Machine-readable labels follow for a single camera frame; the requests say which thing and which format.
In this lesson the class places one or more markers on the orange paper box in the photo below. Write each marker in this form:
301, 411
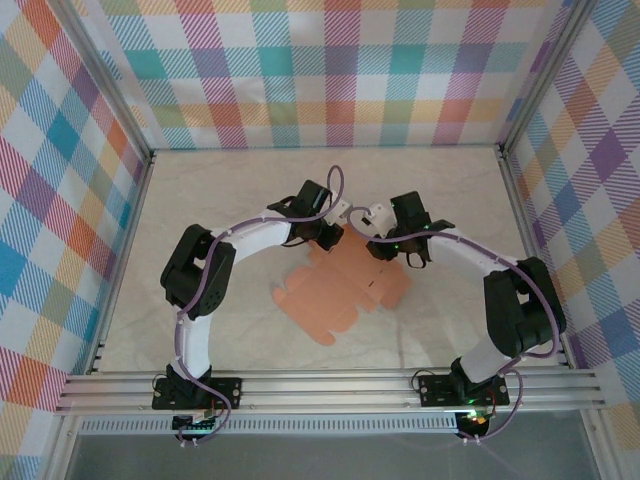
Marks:
340, 295

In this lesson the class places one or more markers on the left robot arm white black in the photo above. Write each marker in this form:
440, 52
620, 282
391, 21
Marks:
200, 275

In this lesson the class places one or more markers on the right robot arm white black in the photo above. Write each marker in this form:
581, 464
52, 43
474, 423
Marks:
525, 310

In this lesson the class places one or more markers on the right circuit board with LED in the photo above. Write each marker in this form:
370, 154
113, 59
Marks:
477, 419

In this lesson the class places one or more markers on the grey metal lower panel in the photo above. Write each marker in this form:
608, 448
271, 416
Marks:
320, 457

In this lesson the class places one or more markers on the left green circuit board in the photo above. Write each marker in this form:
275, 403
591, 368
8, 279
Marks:
197, 422

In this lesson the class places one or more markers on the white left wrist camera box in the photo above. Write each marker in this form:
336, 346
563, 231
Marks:
340, 212

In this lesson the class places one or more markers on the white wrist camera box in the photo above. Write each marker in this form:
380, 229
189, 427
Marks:
340, 212
380, 217

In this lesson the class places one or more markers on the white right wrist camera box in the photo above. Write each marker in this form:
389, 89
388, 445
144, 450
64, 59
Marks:
380, 217

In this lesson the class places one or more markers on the aluminium side rail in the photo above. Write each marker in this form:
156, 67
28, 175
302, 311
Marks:
530, 210
120, 265

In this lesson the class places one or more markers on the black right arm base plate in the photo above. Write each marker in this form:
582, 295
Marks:
435, 390

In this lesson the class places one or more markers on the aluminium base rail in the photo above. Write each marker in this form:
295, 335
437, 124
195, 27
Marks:
330, 395

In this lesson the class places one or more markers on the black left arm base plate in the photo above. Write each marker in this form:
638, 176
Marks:
225, 392

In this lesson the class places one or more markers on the aluminium frame post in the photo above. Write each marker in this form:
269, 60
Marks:
100, 80
550, 75

